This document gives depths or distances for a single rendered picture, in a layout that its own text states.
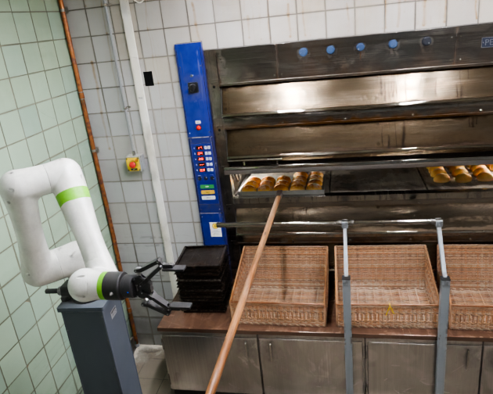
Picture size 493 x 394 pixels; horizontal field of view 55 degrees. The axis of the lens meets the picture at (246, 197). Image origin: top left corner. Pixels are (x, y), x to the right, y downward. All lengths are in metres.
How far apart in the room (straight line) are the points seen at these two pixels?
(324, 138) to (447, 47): 0.80
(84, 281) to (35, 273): 0.45
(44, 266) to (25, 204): 0.31
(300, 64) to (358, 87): 0.35
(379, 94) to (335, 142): 0.37
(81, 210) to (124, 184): 1.48
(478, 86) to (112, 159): 2.21
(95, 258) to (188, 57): 1.49
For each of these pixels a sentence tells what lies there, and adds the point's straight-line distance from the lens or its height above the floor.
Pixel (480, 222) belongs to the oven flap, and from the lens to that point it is 3.12.
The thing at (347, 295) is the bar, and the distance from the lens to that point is 2.56.
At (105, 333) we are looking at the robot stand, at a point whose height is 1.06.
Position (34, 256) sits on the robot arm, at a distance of 1.99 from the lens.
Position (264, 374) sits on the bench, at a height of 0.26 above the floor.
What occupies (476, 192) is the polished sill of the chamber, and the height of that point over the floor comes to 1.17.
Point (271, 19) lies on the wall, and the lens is 2.78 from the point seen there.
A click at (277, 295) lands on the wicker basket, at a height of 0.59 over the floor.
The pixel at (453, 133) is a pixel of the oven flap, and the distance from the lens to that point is 2.91.
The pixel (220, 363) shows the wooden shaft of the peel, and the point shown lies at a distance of 1.69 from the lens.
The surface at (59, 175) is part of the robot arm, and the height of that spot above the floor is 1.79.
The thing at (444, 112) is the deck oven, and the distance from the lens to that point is 2.87.
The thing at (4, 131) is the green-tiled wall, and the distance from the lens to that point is 2.60.
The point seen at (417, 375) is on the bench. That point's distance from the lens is 2.97.
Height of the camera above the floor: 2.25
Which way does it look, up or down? 21 degrees down
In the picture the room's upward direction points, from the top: 6 degrees counter-clockwise
